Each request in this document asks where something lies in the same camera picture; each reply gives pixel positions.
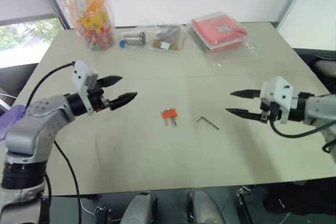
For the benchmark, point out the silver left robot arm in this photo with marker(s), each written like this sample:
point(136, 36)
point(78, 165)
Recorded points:
point(39, 119)

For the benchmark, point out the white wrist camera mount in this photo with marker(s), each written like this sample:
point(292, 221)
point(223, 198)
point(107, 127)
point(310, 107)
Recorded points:
point(82, 74)
point(278, 90)

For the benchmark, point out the metal table frame bracket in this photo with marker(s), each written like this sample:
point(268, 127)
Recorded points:
point(244, 203)

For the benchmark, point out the clear bag with brown items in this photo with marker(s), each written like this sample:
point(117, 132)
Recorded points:
point(166, 39)

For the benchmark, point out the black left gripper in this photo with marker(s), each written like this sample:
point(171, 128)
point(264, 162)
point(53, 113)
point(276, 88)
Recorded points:
point(97, 98)

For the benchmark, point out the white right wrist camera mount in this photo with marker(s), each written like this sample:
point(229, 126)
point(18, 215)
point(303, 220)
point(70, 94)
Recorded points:
point(278, 90)

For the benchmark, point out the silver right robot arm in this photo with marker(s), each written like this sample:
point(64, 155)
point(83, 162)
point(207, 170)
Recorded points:
point(317, 108)

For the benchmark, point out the grey rounded robot leg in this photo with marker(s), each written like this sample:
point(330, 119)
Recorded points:
point(139, 208)
point(204, 208)

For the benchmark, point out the small blue object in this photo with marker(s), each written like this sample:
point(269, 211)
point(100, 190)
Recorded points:
point(122, 44)

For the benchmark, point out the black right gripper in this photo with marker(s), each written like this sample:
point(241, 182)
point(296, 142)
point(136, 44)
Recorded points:
point(270, 112)

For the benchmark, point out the black clamp under table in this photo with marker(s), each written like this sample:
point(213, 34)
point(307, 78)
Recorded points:
point(103, 216)

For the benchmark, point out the shiny metal cylinder cup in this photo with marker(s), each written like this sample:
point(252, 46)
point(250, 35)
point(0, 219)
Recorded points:
point(134, 39)

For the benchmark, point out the red cloth in plastic bag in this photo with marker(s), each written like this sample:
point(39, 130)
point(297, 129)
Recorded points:
point(236, 52)

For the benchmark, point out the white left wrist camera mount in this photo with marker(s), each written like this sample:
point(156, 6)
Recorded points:
point(82, 74)

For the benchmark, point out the bagged colourful candy jar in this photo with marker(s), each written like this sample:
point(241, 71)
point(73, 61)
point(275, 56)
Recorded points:
point(92, 16)

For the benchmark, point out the pink red flat packet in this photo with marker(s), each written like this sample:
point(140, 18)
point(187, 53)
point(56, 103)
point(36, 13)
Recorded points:
point(218, 30)

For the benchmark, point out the black bag under table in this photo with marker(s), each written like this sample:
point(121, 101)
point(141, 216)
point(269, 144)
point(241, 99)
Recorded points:
point(299, 200)

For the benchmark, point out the purple gloved hand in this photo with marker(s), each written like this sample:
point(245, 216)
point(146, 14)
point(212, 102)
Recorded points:
point(10, 119)

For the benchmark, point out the small metal hex key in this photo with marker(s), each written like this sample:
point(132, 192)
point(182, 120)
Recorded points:
point(208, 122)

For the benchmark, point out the orange hex key holder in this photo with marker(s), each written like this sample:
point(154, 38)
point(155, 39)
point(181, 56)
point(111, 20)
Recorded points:
point(170, 113)

